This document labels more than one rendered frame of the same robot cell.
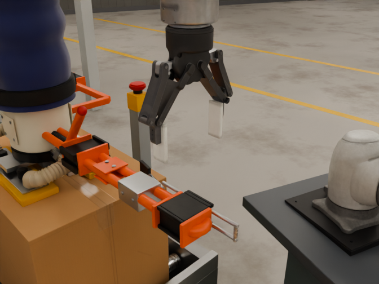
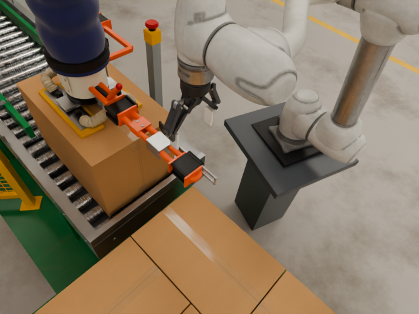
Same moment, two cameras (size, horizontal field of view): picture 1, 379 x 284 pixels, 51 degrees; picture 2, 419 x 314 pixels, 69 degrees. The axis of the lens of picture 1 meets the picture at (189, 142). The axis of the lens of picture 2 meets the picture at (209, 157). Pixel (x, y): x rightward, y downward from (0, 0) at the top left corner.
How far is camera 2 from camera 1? 0.36 m
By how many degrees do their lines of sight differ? 27
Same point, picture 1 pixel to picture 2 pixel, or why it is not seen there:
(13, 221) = (78, 150)
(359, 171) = (298, 119)
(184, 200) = (187, 159)
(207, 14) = (207, 80)
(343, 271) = (277, 177)
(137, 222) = not seen: hidden behind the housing
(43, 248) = (100, 168)
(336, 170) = (285, 115)
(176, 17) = (187, 81)
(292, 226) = (252, 144)
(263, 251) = not seen: hidden behind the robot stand
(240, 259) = (220, 140)
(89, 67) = not seen: outside the picture
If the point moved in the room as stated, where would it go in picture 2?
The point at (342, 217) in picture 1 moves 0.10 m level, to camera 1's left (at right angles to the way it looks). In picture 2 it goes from (284, 142) to (264, 141)
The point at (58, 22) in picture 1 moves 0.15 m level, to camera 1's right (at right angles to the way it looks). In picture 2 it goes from (95, 11) to (143, 15)
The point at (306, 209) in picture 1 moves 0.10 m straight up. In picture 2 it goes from (264, 133) to (269, 119)
